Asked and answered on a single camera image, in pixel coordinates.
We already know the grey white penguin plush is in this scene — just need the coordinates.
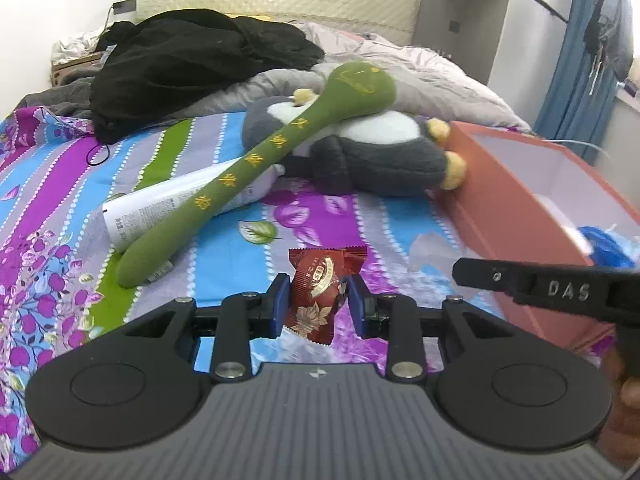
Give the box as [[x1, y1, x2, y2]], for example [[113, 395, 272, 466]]
[[241, 89, 468, 197]]

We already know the orange cardboard box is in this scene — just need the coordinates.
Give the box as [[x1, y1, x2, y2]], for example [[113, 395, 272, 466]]
[[432, 120, 640, 356]]

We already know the grey bedside alcove unit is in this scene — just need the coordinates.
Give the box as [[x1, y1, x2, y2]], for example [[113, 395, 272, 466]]
[[412, 0, 513, 86]]

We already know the blue plastic packet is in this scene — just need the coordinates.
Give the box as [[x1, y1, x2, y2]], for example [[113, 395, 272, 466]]
[[575, 225, 637, 268]]

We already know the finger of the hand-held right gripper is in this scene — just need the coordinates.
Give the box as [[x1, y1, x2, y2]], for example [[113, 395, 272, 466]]
[[451, 257, 527, 306]]

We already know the brown cardboard box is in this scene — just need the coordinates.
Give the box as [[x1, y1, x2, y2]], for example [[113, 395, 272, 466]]
[[50, 52, 108, 86]]

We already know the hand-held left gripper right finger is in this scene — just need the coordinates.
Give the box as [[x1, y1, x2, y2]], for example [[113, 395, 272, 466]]
[[346, 275, 518, 382]]

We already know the black clothing pile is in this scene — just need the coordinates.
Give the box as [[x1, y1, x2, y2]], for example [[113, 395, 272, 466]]
[[90, 8, 326, 145]]

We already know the blue curtain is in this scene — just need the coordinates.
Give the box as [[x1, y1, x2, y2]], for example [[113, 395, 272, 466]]
[[532, 0, 626, 141]]

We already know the clear plastic packet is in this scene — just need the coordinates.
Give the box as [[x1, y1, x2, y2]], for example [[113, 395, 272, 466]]
[[407, 232, 466, 273]]

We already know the hanging dark grey garment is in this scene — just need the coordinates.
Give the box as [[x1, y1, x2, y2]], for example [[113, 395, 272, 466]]
[[585, 0, 636, 81]]

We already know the white crumpled cloth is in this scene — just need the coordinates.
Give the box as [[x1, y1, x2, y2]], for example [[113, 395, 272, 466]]
[[51, 30, 108, 66]]

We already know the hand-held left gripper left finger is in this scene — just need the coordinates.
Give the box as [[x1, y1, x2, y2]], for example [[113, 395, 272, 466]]
[[120, 274, 292, 382]]

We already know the green plush stick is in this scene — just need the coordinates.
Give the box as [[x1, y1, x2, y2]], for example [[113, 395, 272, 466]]
[[117, 60, 397, 288]]

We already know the dark grey blanket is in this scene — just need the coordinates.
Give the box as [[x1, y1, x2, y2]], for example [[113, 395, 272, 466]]
[[15, 67, 101, 121]]

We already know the red candy packet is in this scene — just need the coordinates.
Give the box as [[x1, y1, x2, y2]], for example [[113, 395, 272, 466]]
[[282, 246, 368, 346]]

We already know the person's right hand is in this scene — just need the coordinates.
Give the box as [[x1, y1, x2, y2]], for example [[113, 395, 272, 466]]
[[597, 355, 640, 466]]

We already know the grey duvet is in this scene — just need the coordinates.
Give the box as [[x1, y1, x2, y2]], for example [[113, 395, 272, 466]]
[[200, 22, 531, 131]]

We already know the colourful striped bedsheet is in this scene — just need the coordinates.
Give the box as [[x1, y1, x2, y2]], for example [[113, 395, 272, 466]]
[[0, 105, 621, 466]]

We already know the white tube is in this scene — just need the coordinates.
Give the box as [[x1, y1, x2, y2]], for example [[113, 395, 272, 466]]
[[101, 160, 286, 253]]

